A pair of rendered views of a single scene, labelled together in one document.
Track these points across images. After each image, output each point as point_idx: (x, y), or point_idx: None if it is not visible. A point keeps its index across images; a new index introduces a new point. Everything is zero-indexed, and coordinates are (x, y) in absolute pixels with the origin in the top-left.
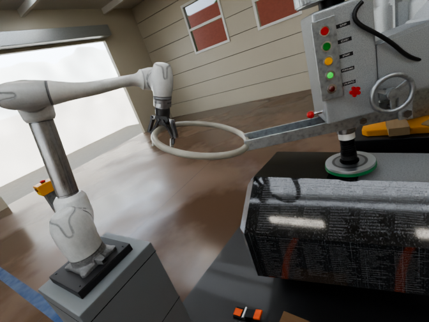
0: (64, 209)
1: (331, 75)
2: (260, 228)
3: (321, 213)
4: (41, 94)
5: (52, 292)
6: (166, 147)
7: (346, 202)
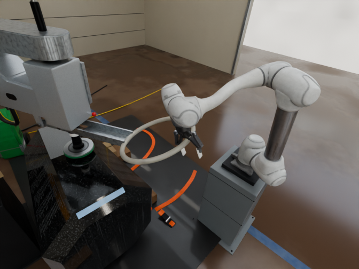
0: (256, 139)
1: None
2: (141, 180)
3: (111, 158)
4: None
5: None
6: None
7: (100, 150)
